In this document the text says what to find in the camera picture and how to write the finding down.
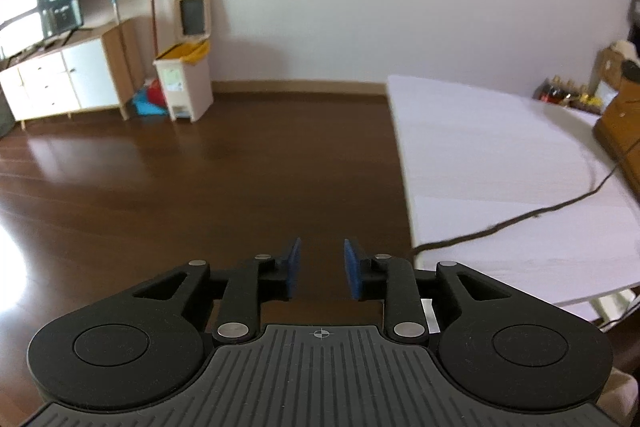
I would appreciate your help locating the cardboard box with red label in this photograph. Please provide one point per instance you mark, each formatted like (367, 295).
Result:
(605, 77)

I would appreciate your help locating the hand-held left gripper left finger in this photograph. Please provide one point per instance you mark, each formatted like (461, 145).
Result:
(292, 266)

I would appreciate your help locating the dark brown shoelace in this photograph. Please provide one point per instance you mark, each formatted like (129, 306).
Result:
(450, 241)

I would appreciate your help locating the white table leg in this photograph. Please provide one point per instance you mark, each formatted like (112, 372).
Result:
(612, 307)

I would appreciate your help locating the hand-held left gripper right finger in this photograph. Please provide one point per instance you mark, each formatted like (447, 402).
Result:
(353, 268)

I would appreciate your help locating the group of cooking oil bottles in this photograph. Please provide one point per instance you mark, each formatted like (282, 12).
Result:
(560, 94)

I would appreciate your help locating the white pedal trash bin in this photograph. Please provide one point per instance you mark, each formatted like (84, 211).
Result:
(182, 77)

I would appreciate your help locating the blue plastic dustpan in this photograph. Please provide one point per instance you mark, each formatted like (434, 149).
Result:
(147, 107)

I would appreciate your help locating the beige cloth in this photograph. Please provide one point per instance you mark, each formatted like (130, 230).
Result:
(625, 399)

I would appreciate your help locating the white wooden television cabinet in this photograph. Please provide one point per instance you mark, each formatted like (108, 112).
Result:
(60, 77)

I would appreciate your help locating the red plastic item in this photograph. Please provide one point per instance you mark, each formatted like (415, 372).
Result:
(155, 89)

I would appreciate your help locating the dark hanging coat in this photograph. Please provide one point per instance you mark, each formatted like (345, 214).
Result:
(634, 12)

